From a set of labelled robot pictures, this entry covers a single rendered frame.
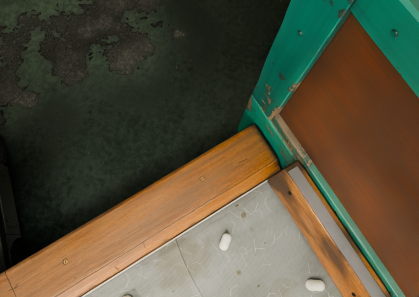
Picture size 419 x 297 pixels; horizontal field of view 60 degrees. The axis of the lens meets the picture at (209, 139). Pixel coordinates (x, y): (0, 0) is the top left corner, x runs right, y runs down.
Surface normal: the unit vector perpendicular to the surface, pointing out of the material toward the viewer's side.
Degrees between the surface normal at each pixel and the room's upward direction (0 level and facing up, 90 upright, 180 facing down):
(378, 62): 90
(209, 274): 0
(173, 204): 0
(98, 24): 0
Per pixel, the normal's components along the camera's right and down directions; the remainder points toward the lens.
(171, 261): 0.04, -0.25
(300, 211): -0.77, 0.36
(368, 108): -0.85, 0.50
